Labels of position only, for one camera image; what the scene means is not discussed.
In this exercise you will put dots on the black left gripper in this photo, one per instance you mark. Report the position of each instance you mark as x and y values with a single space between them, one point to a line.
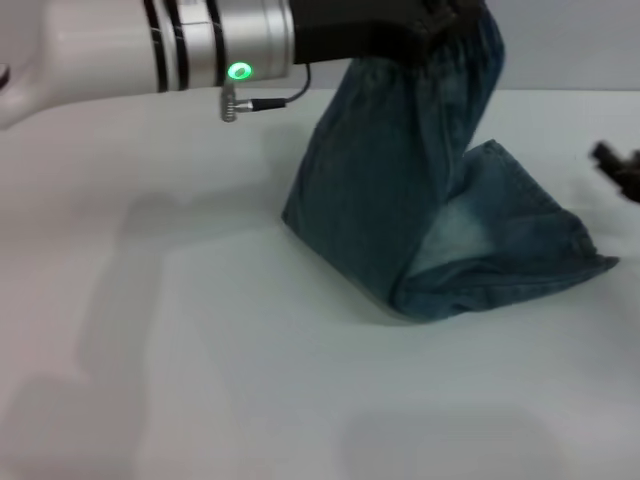
350 30

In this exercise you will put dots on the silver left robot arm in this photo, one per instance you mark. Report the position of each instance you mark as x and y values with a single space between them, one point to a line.
125 50

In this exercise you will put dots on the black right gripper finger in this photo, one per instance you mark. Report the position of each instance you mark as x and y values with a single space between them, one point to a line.
627 185
612 154

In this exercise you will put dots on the blue denim shorts with print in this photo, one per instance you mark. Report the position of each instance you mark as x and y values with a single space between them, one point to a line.
390 190

